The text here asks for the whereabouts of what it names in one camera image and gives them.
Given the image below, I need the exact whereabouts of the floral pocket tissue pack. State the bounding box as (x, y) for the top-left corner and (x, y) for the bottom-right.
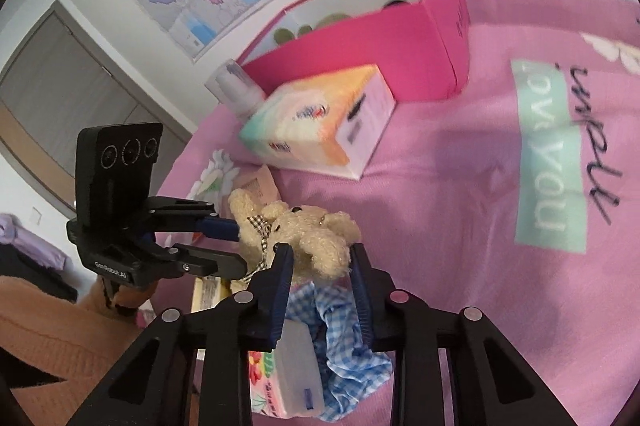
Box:
(248, 320), (324, 420)

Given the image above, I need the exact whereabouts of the white pump lotion bottle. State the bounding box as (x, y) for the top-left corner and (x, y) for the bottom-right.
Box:
(205, 59), (267, 123)

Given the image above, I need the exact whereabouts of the blue checkered cloth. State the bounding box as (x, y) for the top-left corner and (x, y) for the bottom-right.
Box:
(286, 282), (393, 423)

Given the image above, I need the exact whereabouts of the grey door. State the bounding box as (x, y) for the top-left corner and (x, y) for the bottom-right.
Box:
(1, 2), (191, 216)

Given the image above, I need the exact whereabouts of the pink open cardboard box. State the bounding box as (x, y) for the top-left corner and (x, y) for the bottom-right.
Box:
(238, 0), (470, 102)

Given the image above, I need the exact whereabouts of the pastel tissue pack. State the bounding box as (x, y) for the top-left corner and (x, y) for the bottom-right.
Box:
(239, 64), (396, 180)

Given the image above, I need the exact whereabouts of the pink floral bedsheet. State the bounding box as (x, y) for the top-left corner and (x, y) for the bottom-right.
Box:
(274, 0), (639, 425)

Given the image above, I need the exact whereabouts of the left hand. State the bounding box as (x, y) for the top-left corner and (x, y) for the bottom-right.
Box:
(78, 277), (158, 320)

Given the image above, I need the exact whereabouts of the left black camera box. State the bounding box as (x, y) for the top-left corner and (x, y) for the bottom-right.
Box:
(75, 123), (163, 229)

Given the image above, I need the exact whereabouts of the beige bear plush toy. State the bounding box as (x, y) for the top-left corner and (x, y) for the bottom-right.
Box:
(228, 189), (361, 284)

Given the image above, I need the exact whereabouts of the orange sweater left forearm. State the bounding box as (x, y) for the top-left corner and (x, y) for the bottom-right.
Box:
(1, 276), (142, 425)

